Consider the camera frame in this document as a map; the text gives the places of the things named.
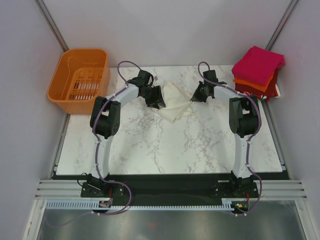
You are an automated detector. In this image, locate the red printed folded t shirt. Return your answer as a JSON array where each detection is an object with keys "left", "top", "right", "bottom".
[{"left": 244, "top": 84, "right": 281, "bottom": 102}]

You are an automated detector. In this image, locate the orange folded t shirt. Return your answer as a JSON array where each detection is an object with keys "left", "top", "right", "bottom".
[{"left": 233, "top": 73, "right": 274, "bottom": 92}]

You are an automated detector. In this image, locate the white slotted cable duct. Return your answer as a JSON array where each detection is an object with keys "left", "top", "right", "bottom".
[{"left": 45, "top": 199, "right": 234, "bottom": 211}]

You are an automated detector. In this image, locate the dark red folded t shirt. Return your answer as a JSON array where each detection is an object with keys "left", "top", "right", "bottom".
[{"left": 234, "top": 69, "right": 279, "bottom": 95}]

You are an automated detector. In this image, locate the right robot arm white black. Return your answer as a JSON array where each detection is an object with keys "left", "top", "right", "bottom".
[{"left": 190, "top": 70, "right": 262, "bottom": 198}]

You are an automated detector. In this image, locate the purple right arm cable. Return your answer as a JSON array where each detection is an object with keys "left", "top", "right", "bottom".
[{"left": 197, "top": 61, "right": 263, "bottom": 217}]

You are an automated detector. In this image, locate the cream white t shirt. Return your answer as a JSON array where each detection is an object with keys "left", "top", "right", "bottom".
[{"left": 155, "top": 81, "right": 194, "bottom": 124}]

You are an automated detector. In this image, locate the orange plastic basket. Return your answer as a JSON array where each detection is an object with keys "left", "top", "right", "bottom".
[{"left": 47, "top": 48, "right": 111, "bottom": 115}]

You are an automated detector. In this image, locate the left aluminium frame post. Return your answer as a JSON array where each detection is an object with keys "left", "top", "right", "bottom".
[{"left": 34, "top": 0, "right": 69, "bottom": 52}]

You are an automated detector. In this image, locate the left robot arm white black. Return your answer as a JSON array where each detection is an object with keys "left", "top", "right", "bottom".
[{"left": 83, "top": 70, "right": 166, "bottom": 197}]

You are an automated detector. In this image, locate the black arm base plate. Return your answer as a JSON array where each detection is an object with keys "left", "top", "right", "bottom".
[{"left": 80, "top": 173, "right": 256, "bottom": 206}]

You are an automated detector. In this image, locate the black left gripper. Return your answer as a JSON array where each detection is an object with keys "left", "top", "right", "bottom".
[{"left": 140, "top": 86, "right": 166, "bottom": 110}]

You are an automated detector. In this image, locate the magenta folded t shirt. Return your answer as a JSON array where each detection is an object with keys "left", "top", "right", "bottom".
[{"left": 231, "top": 46, "right": 285, "bottom": 85}]

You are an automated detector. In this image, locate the aluminium frame post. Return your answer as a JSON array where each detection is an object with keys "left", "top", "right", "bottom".
[
  {"left": 265, "top": 0, "right": 300, "bottom": 51},
  {"left": 34, "top": 0, "right": 69, "bottom": 52}
]

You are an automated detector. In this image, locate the right aluminium frame post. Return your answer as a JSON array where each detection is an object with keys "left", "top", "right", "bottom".
[{"left": 265, "top": 0, "right": 300, "bottom": 51}]

